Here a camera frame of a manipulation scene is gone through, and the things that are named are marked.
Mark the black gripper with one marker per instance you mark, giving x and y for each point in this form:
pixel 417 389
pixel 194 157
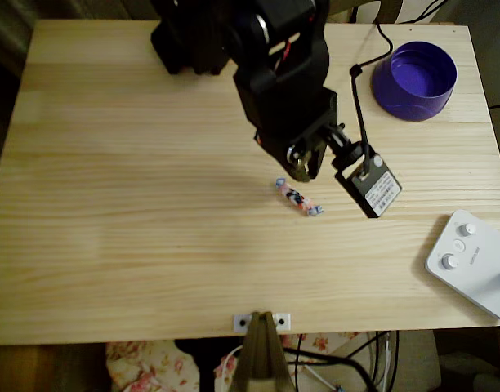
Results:
pixel 300 158

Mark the aluminium profile mast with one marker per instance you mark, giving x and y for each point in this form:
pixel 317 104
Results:
pixel 260 359

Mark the white control box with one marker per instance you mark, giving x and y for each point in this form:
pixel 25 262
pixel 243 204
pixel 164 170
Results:
pixel 470 265

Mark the candy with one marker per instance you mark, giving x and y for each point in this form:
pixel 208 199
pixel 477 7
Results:
pixel 297 198

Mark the purple plastic bowl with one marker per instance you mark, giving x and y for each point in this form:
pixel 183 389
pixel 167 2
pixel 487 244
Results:
pixel 401 106

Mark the floral cloth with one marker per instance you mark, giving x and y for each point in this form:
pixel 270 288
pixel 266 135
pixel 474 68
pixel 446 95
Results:
pixel 144 367

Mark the metal corner bracket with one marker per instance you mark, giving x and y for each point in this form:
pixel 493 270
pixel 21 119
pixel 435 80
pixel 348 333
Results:
pixel 238 322

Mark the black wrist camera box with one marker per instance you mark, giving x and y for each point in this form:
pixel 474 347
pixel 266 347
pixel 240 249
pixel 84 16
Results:
pixel 376 192

